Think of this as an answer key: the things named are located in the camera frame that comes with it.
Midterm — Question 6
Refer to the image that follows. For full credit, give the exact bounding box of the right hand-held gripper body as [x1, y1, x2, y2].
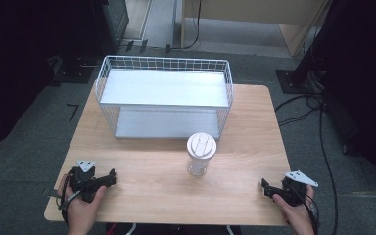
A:
[268, 170, 319, 208]

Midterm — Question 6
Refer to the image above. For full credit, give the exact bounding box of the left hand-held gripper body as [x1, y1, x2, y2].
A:
[68, 159, 111, 204]

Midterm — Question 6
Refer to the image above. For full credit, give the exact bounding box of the clear jar with white lid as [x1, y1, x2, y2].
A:
[186, 132, 217, 177]

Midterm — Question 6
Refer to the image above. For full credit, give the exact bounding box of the white wire shelf rack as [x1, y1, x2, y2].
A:
[94, 55, 235, 141]

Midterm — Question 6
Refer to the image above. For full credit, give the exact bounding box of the person's right hand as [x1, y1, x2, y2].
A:
[272, 184, 316, 235]

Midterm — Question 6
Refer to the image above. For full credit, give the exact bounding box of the person's left hand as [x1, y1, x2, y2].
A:
[57, 173, 108, 235]

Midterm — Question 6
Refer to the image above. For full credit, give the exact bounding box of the wooden table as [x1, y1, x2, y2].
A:
[43, 83, 292, 227]

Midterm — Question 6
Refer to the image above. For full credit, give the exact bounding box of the black stand base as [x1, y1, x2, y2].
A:
[275, 67, 326, 96]

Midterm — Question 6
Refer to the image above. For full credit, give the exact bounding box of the dark equipment box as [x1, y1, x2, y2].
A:
[91, 0, 130, 53]

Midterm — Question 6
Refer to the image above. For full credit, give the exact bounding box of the beige wooden cabinet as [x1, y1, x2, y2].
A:
[179, 0, 333, 59]

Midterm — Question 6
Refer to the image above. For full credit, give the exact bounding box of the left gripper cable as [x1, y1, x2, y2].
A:
[47, 175, 82, 226]

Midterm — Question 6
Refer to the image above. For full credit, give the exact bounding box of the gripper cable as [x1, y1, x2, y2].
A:
[282, 180, 321, 235]
[47, 175, 82, 226]

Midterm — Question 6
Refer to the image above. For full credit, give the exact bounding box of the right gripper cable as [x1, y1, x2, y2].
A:
[282, 180, 321, 235]

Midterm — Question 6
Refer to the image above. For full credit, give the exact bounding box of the black floor cable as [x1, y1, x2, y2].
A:
[273, 93, 340, 235]

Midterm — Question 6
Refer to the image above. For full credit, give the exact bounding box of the black hanging cable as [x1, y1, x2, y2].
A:
[165, 0, 203, 54]

